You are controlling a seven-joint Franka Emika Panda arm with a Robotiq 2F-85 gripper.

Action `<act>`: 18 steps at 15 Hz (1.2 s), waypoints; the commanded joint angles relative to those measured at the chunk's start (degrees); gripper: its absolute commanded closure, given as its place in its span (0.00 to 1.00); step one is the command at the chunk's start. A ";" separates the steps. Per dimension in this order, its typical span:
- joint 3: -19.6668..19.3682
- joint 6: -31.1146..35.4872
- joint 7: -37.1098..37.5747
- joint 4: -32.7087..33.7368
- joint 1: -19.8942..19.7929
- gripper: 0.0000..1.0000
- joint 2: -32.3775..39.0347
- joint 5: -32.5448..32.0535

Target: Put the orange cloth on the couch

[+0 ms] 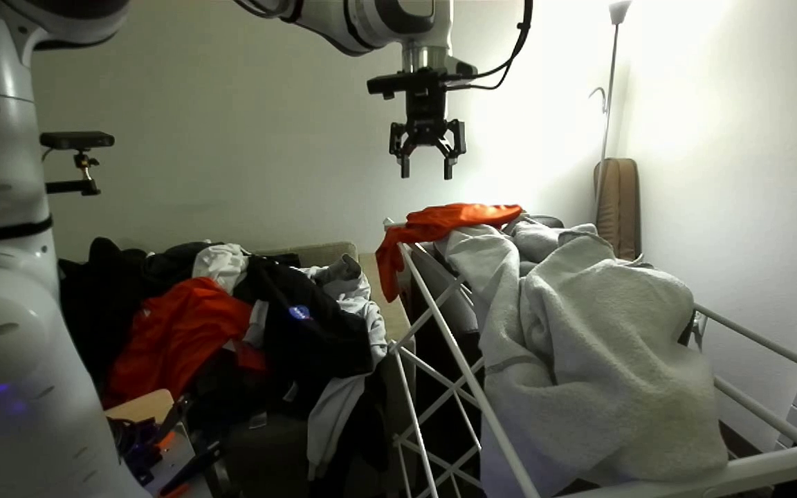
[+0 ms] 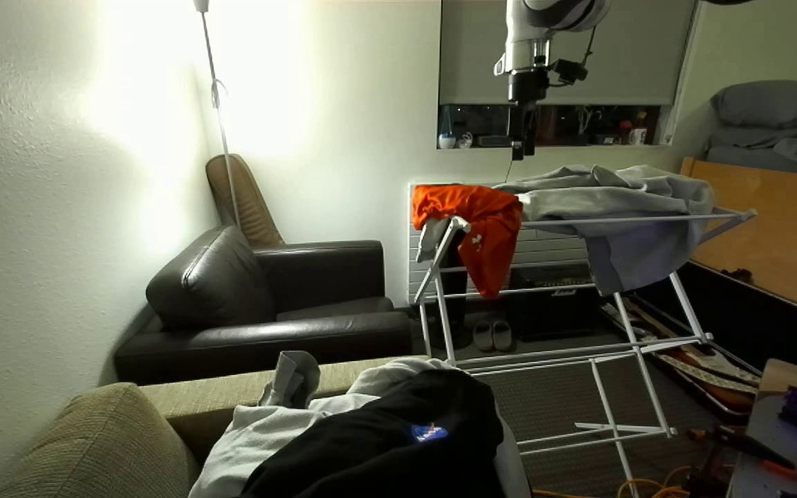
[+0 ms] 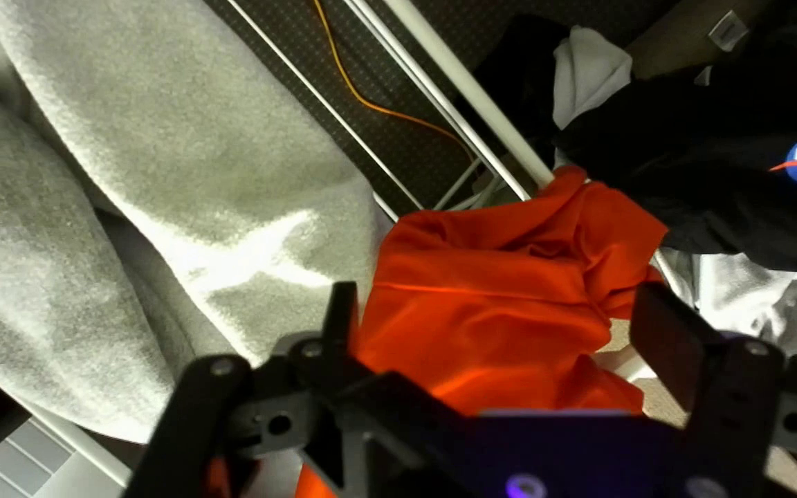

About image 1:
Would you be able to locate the tan woven cushion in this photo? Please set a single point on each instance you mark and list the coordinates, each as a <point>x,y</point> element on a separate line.
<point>618,207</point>

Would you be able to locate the grey sweatshirt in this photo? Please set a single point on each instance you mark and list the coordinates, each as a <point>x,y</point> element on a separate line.
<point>600,348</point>

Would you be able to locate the cardboard box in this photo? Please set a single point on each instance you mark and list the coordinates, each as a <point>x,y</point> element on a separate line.
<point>144,433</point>

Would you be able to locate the black NASA hoodie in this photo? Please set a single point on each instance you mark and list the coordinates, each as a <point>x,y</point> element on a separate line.
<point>311,321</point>

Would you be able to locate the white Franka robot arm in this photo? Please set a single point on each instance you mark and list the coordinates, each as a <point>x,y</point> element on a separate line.
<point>12,368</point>

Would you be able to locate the white floor lamp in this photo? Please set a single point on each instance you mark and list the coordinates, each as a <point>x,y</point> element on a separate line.
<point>610,84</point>

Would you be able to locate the black stereo camera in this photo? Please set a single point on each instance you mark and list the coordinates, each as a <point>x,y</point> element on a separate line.
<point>76,139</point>

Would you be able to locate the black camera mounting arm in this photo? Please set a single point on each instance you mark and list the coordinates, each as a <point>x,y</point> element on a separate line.
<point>83,180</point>

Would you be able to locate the orange jacket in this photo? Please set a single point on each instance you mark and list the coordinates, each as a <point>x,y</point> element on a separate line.
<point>180,333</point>

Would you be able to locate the white drying rack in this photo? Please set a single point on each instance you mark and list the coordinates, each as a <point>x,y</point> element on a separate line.
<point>434,368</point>

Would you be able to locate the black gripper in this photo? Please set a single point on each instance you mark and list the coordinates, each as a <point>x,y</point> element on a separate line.
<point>426,110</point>

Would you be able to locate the orange cloth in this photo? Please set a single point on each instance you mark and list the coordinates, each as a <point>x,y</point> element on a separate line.
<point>444,221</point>

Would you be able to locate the small white cloth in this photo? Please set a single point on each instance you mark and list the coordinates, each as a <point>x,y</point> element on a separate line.
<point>221,263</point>

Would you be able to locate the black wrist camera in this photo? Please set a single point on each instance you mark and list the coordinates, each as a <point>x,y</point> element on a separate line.
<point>415,81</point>

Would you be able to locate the white shirt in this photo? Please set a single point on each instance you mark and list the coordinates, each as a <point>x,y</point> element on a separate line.
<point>339,404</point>

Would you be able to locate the light grey cloth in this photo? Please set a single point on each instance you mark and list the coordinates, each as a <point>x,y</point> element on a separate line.
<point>482,267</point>

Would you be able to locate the black jacket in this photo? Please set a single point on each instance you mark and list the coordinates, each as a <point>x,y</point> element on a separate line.
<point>95,294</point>

